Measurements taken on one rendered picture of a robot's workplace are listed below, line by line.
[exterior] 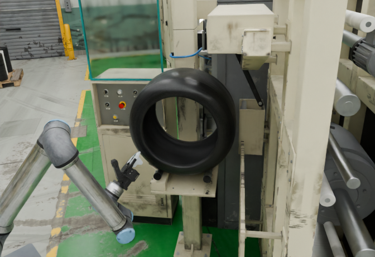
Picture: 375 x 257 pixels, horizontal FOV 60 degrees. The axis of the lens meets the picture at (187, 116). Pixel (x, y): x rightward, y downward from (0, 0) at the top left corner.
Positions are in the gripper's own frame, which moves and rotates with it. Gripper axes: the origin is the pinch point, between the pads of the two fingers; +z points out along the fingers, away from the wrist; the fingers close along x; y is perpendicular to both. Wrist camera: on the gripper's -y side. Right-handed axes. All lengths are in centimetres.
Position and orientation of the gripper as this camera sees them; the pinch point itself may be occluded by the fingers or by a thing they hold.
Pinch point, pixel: (137, 152)
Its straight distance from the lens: 181.0
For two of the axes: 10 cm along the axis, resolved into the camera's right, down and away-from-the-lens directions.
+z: 5.6, -7.7, 3.0
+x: 4.5, -0.2, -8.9
